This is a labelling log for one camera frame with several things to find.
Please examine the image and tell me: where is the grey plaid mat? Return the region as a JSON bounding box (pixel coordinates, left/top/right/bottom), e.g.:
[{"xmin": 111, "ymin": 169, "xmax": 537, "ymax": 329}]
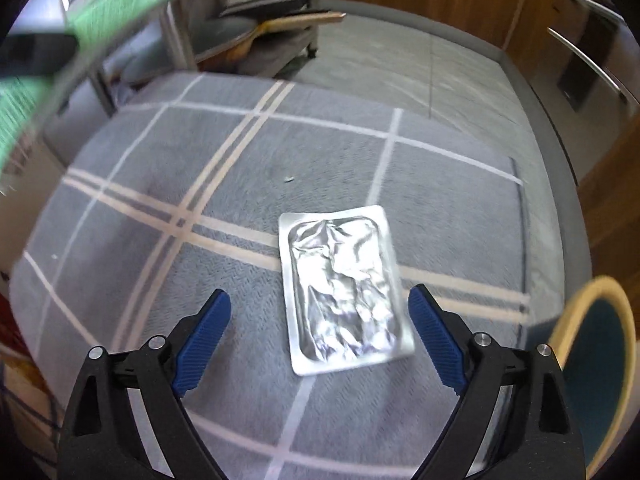
[{"xmin": 10, "ymin": 71, "xmax": 532, "ymax": 480}]

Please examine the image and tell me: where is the metal rolling cart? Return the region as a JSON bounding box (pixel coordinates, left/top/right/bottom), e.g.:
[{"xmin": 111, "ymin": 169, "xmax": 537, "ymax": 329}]
[{"xmin": 90, "ymin": 0, "xmax": 322, "ymax": 113}]

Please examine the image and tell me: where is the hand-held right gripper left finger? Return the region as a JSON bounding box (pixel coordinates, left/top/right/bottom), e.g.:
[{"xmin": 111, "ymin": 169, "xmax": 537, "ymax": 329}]
[{"xmin": 59, "ymin": 288, "xmax": 232, "ymax": 480}]

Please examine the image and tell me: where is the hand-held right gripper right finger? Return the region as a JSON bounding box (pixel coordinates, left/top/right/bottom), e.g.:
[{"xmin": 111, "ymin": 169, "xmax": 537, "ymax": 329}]
[{"xmin": 407, "ymin": 283, "xmax": 587, "ymax": 480}]

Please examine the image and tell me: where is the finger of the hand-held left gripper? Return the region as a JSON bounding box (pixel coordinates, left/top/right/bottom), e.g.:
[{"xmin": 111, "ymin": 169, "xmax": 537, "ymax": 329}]
[{"xmin": 0, "ymin": 32, "xmax": 82, "ymax": 82}]

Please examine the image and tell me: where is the steel oven handle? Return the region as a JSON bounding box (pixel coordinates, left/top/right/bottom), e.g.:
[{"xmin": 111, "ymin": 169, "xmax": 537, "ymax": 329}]
[
  {"xmin": 556, "ymin": 0, "xmax": 632, "ymax": 27},
  {"xmin": 546, "ymin": 27, "xmax": 635, "ymax": 107}
]

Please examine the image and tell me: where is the wooden board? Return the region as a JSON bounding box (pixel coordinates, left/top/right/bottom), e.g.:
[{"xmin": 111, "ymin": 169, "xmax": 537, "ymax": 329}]
[{"xmin": 196, "ymin": 10, "xmax": 348, "ymax": 70}]

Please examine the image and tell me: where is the green snack packet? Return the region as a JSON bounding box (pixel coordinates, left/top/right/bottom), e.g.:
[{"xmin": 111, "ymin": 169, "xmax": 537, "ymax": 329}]
[{"xmin": 0, "ymin": 0, "xmax": 207, "ymax": 173}]

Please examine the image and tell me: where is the black tray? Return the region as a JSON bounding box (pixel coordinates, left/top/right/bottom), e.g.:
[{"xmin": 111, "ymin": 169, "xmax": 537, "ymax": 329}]
[{"xmin": 219, "ymin": 0, "xmax": 309, "ymax": 17}]

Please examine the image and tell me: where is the stainless steel oven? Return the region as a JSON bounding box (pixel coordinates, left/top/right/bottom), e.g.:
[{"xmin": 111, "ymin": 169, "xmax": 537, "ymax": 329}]
[{"xmin": 529, "ymin": 0, "xmax": 640, "ymax": 128}]

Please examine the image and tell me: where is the silver foil packet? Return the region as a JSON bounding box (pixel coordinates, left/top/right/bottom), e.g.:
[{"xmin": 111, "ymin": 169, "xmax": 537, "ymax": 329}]
[{"xmin": 278, "ymin": 205, "xmax": 416, "ymax": 377}]

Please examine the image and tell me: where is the yellow rimmed teal bin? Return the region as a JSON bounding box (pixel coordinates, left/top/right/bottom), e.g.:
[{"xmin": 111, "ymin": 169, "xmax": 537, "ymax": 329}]
[{"xmin": 546, "ymin": 275, "xmax": 637, "ymax": 480}]

